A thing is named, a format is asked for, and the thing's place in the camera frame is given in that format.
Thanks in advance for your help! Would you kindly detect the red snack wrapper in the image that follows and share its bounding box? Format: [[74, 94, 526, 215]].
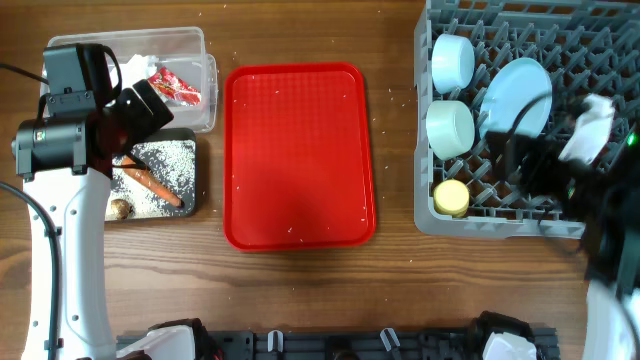
[[147, 67, 202, 106]]

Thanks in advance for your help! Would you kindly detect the white rice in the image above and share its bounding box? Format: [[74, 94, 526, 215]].
[[105, 140, 196, 222]]

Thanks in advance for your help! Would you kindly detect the white napkin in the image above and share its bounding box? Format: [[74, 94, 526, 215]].
[[120, 54, 158, 88]]

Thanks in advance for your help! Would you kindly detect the orange carrot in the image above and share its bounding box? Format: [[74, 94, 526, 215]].
[[120, 156, 183, 208]]

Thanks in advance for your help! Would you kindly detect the brown food scrap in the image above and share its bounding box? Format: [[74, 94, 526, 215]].
[[108, 199, 133, 221]]

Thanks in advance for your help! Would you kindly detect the light blue plate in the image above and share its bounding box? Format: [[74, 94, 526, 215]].
[[478, 58, 552, 138]]

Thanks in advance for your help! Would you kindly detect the yellow plastic cup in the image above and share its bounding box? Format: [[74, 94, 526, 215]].
[[433, 179, 470, 218]]

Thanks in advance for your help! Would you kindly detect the green bowl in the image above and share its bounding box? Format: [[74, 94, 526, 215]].
[[426, 100, 475, 160]]

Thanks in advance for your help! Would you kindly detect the light blue bowl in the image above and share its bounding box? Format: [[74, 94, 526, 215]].
[[432, 34, 475, 94]]

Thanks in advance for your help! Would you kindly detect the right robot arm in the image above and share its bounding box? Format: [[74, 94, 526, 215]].
[[486, 129, 639, 359]]

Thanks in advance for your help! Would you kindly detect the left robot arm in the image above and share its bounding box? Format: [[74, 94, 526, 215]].
[[8, 43, 173, 359]]

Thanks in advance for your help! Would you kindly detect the black waste tray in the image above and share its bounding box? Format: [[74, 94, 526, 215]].
[[105, 128, 196, 222]]

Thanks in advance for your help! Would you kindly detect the grey dishwasher rack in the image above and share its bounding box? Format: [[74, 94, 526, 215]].
[[414, 1, 639, 239]]

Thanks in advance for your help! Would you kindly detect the clear plastic bin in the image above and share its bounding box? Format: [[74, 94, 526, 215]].
[[48, 27, 218, 133]]

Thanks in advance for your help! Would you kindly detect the red plastic tray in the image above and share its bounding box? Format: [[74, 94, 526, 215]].
[[223, 62, 376, 252]]

